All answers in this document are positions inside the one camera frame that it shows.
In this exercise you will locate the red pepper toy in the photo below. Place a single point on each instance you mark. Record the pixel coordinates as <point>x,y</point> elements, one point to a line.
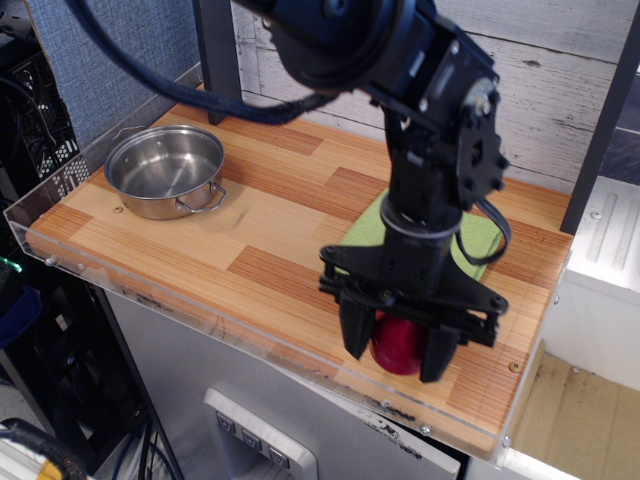
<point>397,344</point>

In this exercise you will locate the dark grey post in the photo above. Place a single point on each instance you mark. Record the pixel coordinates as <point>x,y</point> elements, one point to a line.
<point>217,47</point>
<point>618,91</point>

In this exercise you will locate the stainless steel cabinet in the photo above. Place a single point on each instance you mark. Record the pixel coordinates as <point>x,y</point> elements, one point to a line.
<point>236,403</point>

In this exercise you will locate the clear acrylic table guard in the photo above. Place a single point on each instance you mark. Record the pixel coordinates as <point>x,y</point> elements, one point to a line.
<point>292,190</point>

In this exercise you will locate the yellow black object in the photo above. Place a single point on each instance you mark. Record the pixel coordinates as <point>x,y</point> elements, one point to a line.
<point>27,452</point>

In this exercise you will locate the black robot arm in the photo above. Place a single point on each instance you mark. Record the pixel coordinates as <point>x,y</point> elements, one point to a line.
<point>436,87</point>

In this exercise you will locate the white metal side unit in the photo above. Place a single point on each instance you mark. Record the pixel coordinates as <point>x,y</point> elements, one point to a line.
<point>592,322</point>

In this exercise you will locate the green folded cloth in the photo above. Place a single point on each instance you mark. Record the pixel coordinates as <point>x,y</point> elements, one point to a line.
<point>480,236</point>

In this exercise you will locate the stainless steel pot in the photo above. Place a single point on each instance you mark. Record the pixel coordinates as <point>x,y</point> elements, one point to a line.
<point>168,172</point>

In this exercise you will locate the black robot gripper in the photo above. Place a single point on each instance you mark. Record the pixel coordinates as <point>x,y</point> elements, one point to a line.
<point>412,275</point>

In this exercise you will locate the dark grey right post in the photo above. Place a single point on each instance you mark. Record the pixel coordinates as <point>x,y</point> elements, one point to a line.
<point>618,91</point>

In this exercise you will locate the dark grey left post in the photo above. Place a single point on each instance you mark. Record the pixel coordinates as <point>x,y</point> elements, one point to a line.
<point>217,47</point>

